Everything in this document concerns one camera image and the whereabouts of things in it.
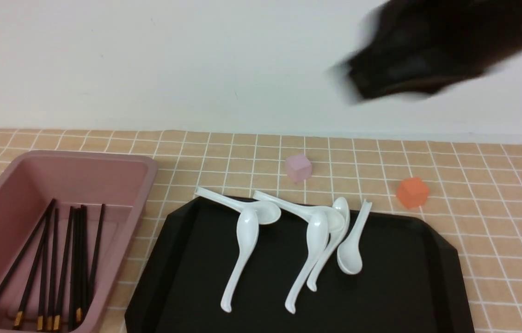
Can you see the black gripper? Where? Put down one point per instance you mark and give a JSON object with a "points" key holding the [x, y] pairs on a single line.
{"points": [[422, 47]]}

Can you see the black chopstick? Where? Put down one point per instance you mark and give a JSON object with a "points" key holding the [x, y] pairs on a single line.
{"points": [[40, 322], [52, 284], [78, 284], [95, 256], [37, 259], [14, 266], [63, 289]]}

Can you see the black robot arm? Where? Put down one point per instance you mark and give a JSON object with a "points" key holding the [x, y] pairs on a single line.
{"points": [[422, 47]]}

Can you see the orange cube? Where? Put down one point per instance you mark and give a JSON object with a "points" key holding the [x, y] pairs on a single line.
{"points": [[412, 192]]}

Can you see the pink cube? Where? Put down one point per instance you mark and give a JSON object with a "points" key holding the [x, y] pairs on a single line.
{"points": [[298, 168]]}

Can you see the white spoon behind middle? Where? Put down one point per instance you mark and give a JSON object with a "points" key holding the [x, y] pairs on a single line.
{"points": [[341, 206]]}

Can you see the white spoon upper middle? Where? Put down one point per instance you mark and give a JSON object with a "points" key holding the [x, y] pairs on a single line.
{"points": [[336, 221]]}

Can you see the white spoon middle long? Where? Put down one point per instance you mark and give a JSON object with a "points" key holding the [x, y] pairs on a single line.
{"points": [[317, 239]]}

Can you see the white spoon right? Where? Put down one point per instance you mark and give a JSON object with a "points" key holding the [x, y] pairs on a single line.
{"points": [[349, 258]]}

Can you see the white spoon upper left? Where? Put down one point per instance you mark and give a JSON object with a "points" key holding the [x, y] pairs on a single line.
{"points": [[267, 212]]}

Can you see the black tray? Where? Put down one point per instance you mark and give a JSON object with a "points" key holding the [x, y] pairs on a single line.
{"points": [[411, 280]]}

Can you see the white spoon far left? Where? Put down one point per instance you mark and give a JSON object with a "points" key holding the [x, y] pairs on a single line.
{"points": [[247, 236]]}

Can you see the pink plastic bin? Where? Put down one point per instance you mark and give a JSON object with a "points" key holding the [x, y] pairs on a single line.
{"points": [[66, 222]]}

